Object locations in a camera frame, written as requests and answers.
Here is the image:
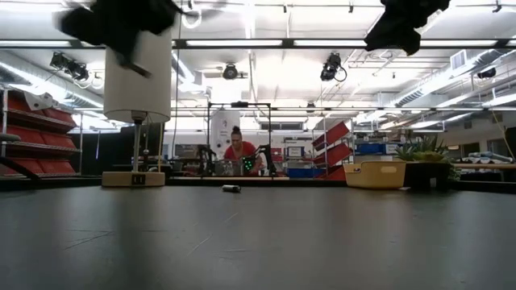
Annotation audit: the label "blue storage bins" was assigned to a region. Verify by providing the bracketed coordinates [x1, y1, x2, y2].
[354, 140, 390, 156]

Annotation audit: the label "potted succulent plant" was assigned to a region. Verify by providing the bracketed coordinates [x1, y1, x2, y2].
[394, 135, 460, 191]

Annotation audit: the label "yellow plastic bin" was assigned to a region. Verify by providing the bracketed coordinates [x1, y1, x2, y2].
[343, 160, 407, 189]

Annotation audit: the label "wooden workbench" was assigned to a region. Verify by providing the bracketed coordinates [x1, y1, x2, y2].
[451, 151, 516, 182]

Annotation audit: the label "black tripod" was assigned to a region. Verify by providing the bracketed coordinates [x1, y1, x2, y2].
[197, 144, 218, 177]

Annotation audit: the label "white hanging ring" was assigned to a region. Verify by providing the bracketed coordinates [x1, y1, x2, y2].
[181, 4, 204, 30]

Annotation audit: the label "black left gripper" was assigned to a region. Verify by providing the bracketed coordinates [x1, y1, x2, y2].
[52, 0, 182, 78]

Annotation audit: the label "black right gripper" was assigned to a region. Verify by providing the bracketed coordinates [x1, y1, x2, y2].
[364, 0, 452, 56]

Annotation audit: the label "person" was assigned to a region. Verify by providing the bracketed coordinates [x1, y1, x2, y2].
[223, 125, 265, 176]

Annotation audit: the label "white shade wooden base lamp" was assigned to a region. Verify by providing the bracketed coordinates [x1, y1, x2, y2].
[101, 23, 173, 188]

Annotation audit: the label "red bin shelf rack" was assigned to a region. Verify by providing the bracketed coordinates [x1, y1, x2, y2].
[312, 120, 354, 181]
[0, 88, 81, 180]

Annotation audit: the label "blue storage crate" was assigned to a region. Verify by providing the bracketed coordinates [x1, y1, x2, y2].
[286, 168, 326, 179]

